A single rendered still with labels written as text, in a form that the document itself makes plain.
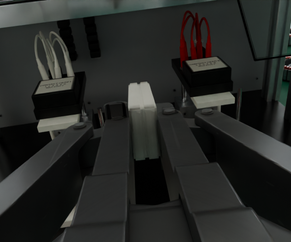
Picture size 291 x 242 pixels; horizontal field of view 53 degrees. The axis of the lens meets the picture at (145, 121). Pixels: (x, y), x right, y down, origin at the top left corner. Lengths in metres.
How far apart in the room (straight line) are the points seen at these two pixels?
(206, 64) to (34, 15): 0.27
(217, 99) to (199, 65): 0.06
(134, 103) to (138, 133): 0.02
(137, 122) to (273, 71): 0.55
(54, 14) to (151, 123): 0.34
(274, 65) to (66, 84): 0.43
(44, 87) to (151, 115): 0.35
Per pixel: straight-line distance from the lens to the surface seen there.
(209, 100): 0.46
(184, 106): 0.56
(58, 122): 0.45
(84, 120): 0.56
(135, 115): 0.15
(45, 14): 0.47
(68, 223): 0.44
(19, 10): 0.48
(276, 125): 0.62
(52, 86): 0.48
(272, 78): 0.69
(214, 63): 0.49
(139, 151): 0.16
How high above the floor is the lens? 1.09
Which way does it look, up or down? 30 degrees down
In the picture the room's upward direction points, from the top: 7 degrees counter-clockwise
